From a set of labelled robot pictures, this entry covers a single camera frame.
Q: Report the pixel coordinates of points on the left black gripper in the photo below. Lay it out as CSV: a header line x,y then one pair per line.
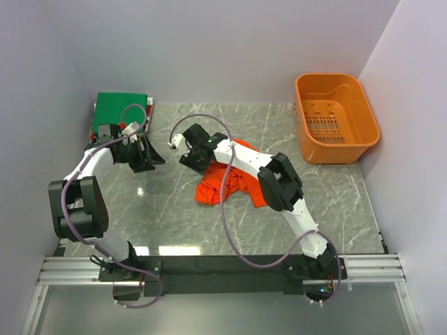
x,y
148,155

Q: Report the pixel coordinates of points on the aluminium rail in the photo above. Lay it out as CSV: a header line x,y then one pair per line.
x,y
368,268

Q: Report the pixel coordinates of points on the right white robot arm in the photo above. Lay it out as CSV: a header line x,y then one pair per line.
x,y
281,189

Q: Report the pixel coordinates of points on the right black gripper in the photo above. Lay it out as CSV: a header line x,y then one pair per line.
x,y
188,161

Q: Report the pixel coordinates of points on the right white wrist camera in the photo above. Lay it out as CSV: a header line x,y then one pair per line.
x,y
178,142

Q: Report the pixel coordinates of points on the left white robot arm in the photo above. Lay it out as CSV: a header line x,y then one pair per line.
x,y
79,212

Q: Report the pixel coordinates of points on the black base beam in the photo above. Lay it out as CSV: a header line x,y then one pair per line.
x,y
212,274

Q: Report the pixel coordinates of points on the folded green t shirt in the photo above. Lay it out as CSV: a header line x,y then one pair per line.
x,y
118,110

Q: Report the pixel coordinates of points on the orange plastic basket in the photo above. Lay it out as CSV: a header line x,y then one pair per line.
x,y
334,121

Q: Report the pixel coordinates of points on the orange t shirt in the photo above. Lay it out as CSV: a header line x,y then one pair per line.
x,y
208,191

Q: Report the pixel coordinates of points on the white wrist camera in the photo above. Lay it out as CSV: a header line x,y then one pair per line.
x,y
131,128
178,142

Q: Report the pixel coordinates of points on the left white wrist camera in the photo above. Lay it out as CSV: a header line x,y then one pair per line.
x,y
131,128

